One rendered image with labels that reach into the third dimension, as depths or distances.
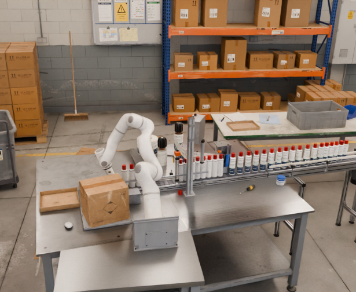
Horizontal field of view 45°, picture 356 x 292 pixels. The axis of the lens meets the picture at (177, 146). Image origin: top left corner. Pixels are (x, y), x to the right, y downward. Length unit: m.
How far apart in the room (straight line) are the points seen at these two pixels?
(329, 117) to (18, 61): 4.19
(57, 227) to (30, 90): 3.60
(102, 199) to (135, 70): 5.04
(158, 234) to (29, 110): 4.15
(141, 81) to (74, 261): 5.43
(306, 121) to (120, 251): 3.01
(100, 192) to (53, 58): 5.09
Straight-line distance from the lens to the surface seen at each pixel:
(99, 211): 3.15
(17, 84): 6.60
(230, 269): 3.84
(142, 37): 7.69
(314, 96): 7.24
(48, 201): 3.62
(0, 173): 5.49
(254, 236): 4.25
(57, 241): 3.15
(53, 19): 7.82
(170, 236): 2.96
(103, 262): 2.92
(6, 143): 5.33
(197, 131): 3.37
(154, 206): 2.96
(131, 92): 8.03
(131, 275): 2.80
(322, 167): 4.25
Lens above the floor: 2.64
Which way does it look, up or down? 24 degrees down
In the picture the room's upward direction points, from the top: 1 degrees clockwise
